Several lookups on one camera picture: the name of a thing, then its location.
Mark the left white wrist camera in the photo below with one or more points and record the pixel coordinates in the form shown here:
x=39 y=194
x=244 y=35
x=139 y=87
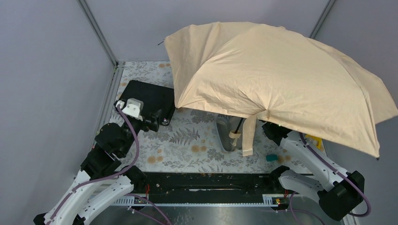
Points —
x=131 y=107

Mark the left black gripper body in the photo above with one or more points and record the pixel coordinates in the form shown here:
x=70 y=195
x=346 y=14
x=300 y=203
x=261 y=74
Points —
x=154 y=120

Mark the black rectangular case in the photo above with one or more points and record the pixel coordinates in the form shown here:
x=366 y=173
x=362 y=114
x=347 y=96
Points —
x=154 y=98

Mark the yellow green triangular toy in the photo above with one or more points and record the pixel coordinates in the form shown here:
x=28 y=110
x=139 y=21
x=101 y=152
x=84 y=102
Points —
x=315 y=140

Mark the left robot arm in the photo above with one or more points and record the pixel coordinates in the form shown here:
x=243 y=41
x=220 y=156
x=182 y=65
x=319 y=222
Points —
x=98 y=184

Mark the beige umbrella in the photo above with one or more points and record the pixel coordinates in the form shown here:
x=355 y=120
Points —
x=262 y=72

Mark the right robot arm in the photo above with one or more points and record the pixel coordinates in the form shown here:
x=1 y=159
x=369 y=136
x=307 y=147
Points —
x=336 y=190

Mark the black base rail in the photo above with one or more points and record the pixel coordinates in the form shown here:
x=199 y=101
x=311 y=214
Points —
x=208 y=188

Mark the teal block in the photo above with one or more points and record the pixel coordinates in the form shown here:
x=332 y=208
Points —
x=271 y=157

